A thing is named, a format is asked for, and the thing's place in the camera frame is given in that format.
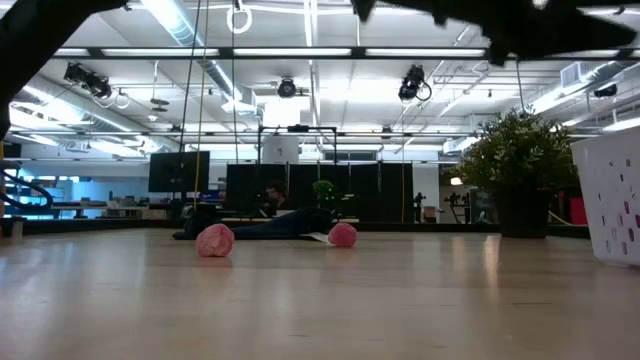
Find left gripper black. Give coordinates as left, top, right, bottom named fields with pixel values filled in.
left=349, top=0, right=639, bottom=65

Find white perforated plastic basket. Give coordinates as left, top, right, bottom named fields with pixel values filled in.
left=570, top=127, right=640, bottom=267

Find small pink ball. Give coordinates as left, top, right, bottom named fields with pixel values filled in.
left=194, top=222, right=236, bottom=259
left=327, top=222, right=359, bottom=249

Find green potted plant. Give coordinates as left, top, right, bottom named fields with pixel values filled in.
left=457, top=107, right=581, bottom=240

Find red cabinet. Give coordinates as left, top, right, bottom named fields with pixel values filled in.
left=569, top=197, right=589, bottom=226

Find black partition panels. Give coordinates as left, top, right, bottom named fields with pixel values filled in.
left=225, top=162, right=415, bottom=225

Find small green background plant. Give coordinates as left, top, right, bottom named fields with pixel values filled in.
left=312, top=179, right=337, bottom=210

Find white cylindrical column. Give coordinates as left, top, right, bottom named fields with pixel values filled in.
left=262, top=135, right=301, bottom=165

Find person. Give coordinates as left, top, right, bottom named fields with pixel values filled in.
left=260, top=180, right=297, bottom=219

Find folded navy cloth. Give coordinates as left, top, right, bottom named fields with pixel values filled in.
left=172, top=206, right=335, bottom=242

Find black background monitor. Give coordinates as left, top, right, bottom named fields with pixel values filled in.
left=148, top=150, right=212, bottom=194

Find black overhead camera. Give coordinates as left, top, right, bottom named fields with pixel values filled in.
left=397, top=64, right=433, bottom=103
left=276, top=77, right=298, bottom=100
left=63, top=62, right=114, bottom=100

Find black metal table frame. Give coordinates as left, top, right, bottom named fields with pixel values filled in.
left=0, top=217, right=591, bottom=240

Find black metal gantry frame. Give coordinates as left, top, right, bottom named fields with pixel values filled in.
left=257, top=124, right=339, bottom=166

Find white cable ring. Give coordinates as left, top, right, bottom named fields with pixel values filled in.
left=226, top=2, right=254, bottom=36

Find black overhead frame beam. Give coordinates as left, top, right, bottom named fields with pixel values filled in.
left=49, top=46, right=640, bottom=62

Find black hanging cable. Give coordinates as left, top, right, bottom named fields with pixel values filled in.
left=178, top=0, right=202, bottom=151

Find silver ventilation duct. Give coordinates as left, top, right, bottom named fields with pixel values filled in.
left=139, top=0, right=259, bottom=114

